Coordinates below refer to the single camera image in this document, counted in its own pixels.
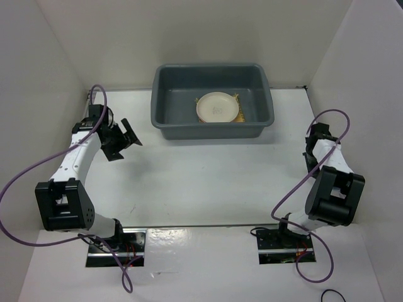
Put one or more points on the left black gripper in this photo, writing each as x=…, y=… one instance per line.
x=112, y=152

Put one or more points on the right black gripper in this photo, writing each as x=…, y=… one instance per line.
x=310, y=168

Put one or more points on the white bowl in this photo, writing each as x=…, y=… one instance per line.
x=217, y=107

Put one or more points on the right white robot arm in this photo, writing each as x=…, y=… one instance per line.
x=335, y=194

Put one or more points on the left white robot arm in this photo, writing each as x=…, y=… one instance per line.
x=63, y=202

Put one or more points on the grey plastic bin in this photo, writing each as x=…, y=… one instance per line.
x=177, y=88

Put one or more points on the aluminium table edge rail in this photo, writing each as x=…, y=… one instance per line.
x=89, y=101

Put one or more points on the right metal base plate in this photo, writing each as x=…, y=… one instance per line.
x=278, y=245

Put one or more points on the metal base plate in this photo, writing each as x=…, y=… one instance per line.
x=278, y=245
x=129, y=249

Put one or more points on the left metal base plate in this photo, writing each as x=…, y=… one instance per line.
x=129, y=249

